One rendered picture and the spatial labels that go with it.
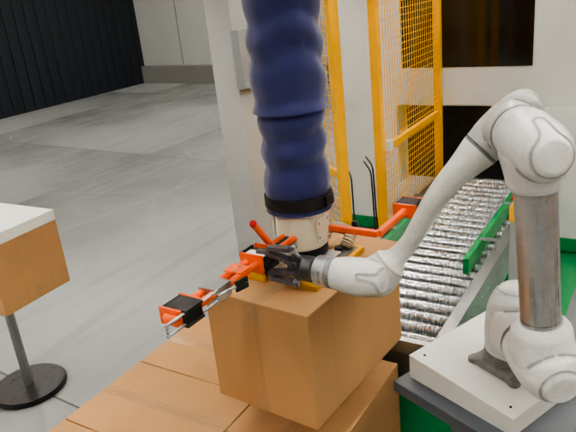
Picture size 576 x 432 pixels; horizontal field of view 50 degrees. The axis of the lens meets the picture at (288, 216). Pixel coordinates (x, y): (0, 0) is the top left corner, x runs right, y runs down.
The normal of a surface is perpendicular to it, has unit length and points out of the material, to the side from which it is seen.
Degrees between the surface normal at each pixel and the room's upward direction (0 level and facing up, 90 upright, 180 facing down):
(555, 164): 87
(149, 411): 0
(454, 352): 4
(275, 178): 74
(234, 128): 90
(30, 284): 90
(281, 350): 89
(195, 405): 0
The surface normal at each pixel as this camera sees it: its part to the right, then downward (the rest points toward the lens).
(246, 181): -0.52, 0.35
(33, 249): 0.87, 0.09
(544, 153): 0.10, 0.33
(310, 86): 0.58, 0.40
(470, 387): -0.07, -0.91
